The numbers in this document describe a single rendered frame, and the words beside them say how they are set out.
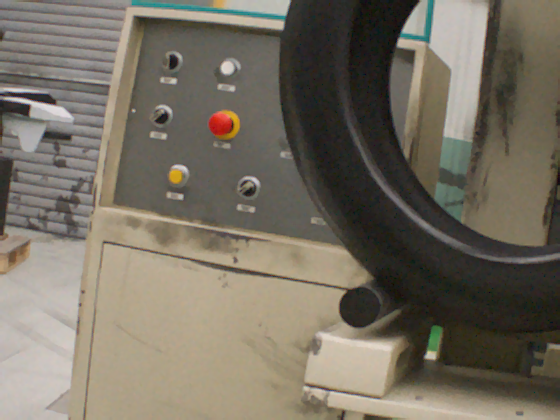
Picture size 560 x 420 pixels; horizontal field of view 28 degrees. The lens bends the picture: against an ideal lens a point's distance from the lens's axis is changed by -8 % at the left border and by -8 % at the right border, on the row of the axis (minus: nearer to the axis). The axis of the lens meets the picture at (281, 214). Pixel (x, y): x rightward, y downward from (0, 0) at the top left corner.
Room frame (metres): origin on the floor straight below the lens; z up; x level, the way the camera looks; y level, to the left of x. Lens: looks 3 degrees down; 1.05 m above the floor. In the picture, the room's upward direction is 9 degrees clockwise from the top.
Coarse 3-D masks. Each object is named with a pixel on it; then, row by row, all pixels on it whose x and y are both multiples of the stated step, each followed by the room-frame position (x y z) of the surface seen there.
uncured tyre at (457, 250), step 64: (320, 0) 1.28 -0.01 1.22; (384, 0) 1.54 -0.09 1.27; (320, 64) 1.27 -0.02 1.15; (384, 64) 1.54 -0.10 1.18; (320, 128) 1.27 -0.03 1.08; (384, 128) 1.53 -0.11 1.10; (320, 192) 1.29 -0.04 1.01; (384, 192) 1.25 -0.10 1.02; (384, 256) 1.26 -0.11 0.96; (448, 256) 1.23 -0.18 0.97; (512, 256) 1.21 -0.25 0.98; (512, 320) 1.24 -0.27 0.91
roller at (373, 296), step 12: (360, 288) 1.25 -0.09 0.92; (372, 288) 1.26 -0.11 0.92; (384, 288) 1.31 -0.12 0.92; (348, 300) 1.25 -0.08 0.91; (360, 300) 1.25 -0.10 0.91; (372, 300) 1.24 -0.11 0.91; (384, 300) 1.27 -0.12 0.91; (396, 300) 1.35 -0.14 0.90; (348, 312) 1.25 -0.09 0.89; (360, 312) 1.24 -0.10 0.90; (372, 312) 1.24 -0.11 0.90; (384, 312) 1.28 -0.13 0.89; (348, 324) 1.25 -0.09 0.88; (360, 324) 1.24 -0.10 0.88
